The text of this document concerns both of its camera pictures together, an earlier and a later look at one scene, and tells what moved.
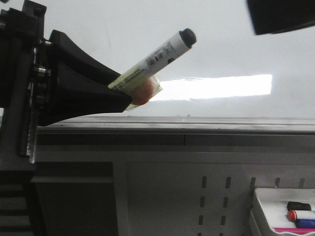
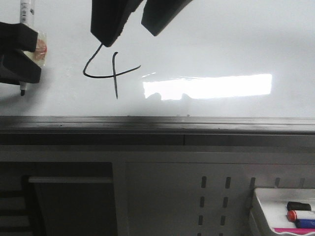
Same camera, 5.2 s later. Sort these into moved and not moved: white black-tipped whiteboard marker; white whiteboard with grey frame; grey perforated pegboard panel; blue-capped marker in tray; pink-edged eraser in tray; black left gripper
Moved: white black-tipped whiteboard marker; black left gripper
Not moved: blue-capped marker in tray; pink-edged eraser in tray; grey perforated pegboard panel; white whiteboard with grey frame
